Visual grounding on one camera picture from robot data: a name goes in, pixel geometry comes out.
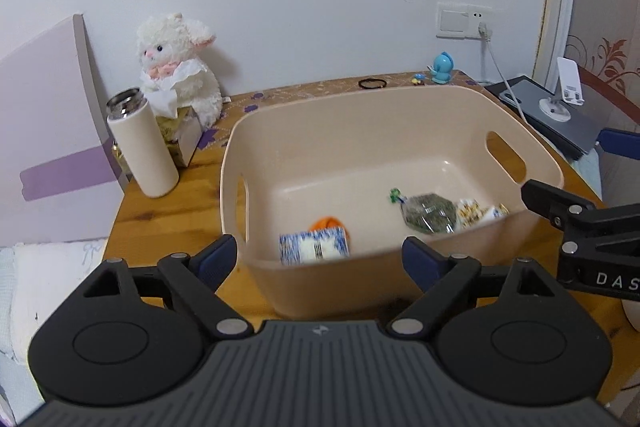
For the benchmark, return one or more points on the small green wrapped candy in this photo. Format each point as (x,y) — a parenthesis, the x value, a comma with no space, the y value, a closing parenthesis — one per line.
(396,195)

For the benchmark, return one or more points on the clear packet of green leaves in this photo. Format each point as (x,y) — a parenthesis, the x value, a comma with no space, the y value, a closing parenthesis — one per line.
(429,212)

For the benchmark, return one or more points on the white purple board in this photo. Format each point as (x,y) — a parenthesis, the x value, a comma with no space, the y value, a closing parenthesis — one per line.
(50,107)

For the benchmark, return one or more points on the white phone stand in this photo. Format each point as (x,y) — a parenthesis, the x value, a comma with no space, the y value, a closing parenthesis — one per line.
(569,79)

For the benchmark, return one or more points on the small yellow blue toy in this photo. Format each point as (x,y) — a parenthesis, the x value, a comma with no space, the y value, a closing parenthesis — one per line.
(418,80)

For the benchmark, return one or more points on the white yellow snack packet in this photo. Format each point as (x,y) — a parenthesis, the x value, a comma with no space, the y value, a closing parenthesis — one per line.
(475,213)

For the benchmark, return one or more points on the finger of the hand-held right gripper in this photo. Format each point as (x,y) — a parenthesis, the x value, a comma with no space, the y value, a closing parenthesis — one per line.
(550,202)
(619,142)

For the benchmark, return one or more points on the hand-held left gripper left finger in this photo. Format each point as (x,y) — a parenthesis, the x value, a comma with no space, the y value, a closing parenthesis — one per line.
(218,259)

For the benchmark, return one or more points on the blue white snack packet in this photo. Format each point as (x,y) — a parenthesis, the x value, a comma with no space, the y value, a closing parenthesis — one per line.
(314,248)

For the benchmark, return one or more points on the gold tissue box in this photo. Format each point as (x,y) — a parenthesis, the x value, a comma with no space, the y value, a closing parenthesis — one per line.
(182,139)

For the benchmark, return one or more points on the orange packet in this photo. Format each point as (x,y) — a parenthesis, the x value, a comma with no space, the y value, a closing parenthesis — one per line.
(327,223)

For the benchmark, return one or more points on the floral patterned headboard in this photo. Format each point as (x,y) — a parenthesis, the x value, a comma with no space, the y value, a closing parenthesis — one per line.
(600,7)

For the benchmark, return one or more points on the white tissue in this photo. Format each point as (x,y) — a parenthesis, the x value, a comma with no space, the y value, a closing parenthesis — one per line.
(167,99)

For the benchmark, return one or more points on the blue toy figure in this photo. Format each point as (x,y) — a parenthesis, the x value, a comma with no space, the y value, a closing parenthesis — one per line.
(442,67)

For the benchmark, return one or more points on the white plush sheep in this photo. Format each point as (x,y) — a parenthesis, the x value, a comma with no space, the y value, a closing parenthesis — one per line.
(197,82)

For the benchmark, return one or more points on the grey laptop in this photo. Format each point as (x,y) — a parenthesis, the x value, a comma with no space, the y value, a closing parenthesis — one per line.
(565,127)

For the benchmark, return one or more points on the white thermos bottle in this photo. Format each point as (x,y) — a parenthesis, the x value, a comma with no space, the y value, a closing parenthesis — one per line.
(145,147)

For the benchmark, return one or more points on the white quilt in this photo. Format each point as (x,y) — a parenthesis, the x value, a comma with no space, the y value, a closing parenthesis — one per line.
(50,287)

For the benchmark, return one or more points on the beige plastic basin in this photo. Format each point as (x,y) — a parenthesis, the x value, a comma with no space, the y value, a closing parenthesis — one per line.
(350,157)

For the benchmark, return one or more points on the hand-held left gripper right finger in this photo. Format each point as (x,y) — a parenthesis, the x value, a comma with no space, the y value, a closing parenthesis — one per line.
(417,257)

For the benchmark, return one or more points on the white wall socket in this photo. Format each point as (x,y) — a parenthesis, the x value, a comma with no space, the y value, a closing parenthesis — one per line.
(455,19)

